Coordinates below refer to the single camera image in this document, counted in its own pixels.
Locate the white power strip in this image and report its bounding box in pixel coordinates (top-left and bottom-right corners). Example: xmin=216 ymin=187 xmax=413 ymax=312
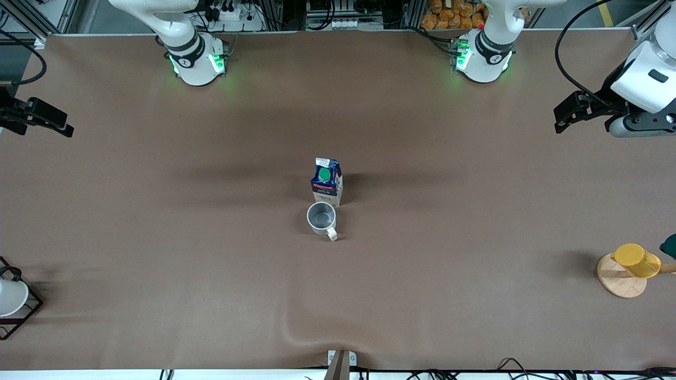
xmin=208 ymin=0 xmax=265 ymax=33

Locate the white mug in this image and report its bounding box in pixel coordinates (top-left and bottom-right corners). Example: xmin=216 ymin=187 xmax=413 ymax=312
xmin=306 ymin=202 xmax=339 ymax=242

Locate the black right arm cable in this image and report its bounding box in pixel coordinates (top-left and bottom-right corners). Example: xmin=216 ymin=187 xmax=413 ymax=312
xmin=0 ymin=29 xmax=48 ymax=87

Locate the grey metal table bracket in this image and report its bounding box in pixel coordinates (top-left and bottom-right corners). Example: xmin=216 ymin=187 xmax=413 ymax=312
xmin=326 ymin=349 xmax=358 ymax=380

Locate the orange bread rolls pile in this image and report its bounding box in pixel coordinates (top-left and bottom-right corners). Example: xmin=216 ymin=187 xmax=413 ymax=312
xmin=420 ymin=0 xmax=530 ymax=31

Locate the aluminium frame strut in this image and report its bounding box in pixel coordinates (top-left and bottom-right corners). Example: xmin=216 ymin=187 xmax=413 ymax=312
xmin=631 ymin=0 xmax=676 ymax=41
xmin=0 ymin=0 xmax=81 ymax=46

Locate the white bowl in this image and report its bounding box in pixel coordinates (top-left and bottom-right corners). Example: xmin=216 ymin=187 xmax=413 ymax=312
xmin=0 ymin=279 xmax=30 ymax=318

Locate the yellow cup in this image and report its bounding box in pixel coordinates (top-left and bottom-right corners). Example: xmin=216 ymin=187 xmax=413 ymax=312
xmin=611 ymin=243 xmax=662 ymax=279

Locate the blue white Pascal milk carton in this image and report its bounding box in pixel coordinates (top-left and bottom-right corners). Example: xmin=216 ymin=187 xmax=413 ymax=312
xmin=310 ymin=157 xmax=344 ymax=207

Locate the brown table cover cloth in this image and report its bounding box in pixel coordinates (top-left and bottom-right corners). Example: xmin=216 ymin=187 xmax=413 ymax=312
xmin=0 ymin=29 xmax=676 ymax=372

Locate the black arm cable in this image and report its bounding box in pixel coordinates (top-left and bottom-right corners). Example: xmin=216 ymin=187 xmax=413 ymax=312
xmin=0 ymin=29 xmax=48 ymax=87
xmin=554 ymin=0 xmax=622 ymax=104

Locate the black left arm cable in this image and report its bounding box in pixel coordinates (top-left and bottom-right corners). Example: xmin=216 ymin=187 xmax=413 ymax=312
xmin=554 ymin=0 xmax=622 ymax=104

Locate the wooden mug stand round base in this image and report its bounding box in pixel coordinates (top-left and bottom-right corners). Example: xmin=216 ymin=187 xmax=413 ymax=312
xmin=597 ymin=252 xmax=676 ymax=299

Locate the black wire rack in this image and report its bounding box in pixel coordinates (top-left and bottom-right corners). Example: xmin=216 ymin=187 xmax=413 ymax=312
xmin=0 ymin=256 xmax=44 ymax=341

